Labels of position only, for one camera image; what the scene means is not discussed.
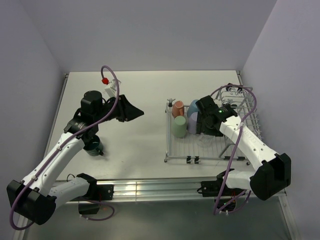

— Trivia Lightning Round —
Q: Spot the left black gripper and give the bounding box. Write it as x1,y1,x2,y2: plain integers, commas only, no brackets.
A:
93,94,144,124

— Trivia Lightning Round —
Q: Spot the lilac plastic cup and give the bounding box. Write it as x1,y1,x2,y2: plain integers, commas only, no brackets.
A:
187,112,198,135

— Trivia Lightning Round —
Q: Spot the plain blue cup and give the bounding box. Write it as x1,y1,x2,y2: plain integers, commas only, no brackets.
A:
187,99,199,118

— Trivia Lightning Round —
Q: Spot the clear plastic glass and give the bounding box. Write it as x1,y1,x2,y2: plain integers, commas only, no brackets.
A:
196,133,215,148

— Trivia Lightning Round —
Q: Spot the green ceramic cup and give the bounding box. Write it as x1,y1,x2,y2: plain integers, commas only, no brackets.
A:
172,116,188,138

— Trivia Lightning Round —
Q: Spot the orange ceramic mug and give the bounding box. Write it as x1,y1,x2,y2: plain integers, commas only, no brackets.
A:
171,100,185,118

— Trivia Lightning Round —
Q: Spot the dark green mug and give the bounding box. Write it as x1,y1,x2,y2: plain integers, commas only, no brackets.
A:
83,135,104,157

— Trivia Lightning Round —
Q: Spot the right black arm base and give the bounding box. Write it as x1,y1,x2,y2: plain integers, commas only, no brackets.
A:
196,180,243,212

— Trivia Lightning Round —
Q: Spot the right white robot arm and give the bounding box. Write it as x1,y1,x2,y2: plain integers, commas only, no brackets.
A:
196,95,292,201

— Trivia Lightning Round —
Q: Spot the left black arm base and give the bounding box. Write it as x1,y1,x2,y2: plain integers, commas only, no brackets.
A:
75,184,114,216

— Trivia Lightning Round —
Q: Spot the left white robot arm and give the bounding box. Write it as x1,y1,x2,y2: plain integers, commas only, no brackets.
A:
6,90,144,231

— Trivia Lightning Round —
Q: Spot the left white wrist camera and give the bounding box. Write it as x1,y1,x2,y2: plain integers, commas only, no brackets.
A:
101,77,118,98

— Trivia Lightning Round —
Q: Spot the white wire dish rack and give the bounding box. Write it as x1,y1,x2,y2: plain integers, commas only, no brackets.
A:
164,86,263,164

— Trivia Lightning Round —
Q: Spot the aluminium mounting rail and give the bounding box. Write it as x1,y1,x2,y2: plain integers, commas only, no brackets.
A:
24,174,288,208

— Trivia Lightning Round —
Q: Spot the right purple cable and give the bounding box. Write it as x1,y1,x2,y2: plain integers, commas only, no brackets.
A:
209,85,258,216

